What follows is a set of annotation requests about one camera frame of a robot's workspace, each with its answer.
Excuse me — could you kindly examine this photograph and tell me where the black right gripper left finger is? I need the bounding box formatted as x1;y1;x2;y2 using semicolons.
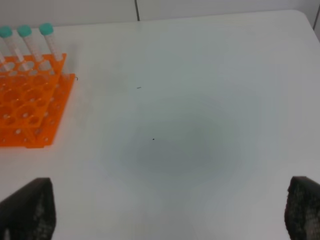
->
0;177;56;240

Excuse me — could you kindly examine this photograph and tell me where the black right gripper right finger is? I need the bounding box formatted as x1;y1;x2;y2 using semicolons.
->
284;176;320;240

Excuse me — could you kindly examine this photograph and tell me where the orange test tube rack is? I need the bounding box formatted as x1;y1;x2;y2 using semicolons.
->
0;53;76;149

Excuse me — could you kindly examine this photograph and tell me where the row tube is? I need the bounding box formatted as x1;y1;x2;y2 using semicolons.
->
0;25;30;71
17;25;51;71
38;22;72;81

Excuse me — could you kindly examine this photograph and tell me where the back row tube far right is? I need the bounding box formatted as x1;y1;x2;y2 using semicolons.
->
38;22;72;81

